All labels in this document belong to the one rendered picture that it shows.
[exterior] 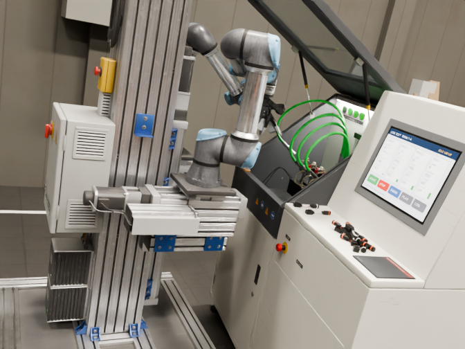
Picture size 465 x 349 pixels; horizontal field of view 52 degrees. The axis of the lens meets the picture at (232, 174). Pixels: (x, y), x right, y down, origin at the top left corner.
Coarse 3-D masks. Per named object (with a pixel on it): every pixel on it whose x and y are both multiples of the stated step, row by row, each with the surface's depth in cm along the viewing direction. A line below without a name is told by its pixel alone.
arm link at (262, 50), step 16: (256, 32) 183; (240, 48) 183; (256, 48) 181; (272, 48) 180; (256, 64) 183; (272, 64) 184; (256, 80) 186; (256, 96) 188; (240, 112) 191; (256, 112) 190; (240, 128) 192; (256, 128) 193; (240, 144) 191; (256, 144) 194; (224, 160) 196; (240, 160) 193
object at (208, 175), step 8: (192, 168) 199; (200, 168) 197; (208, 168) 197; (216, 168) 199; (192, 176) 198; (200, 176) 197; (208, 176) 197; (216, 176) 199; (192, 184) 198; (200, 184) 197; (208, 184) 197; (216, 184) 200
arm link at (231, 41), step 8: (232, 32) 184; (240, 32) 183; (224, 40) 186; (232, 40) 183; (240, 40) 182; (224, 48) 188; (232, 48) 184; (232, 56) 188; (232, 64) 208; (240, 64) 208; (232, 72) 225; (240, 72) 219
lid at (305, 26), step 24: (264, 0) 241; (288, 0) 216; (312, 0) 191; (288, 24) 248; (312, 24) 221; (336, 24) 198; (312, 48) 256; (336, 48) 227; (360, 48) 204; (336, 72) 262; (360, 72) 233; (384, 72) 212; (360, 96) 263
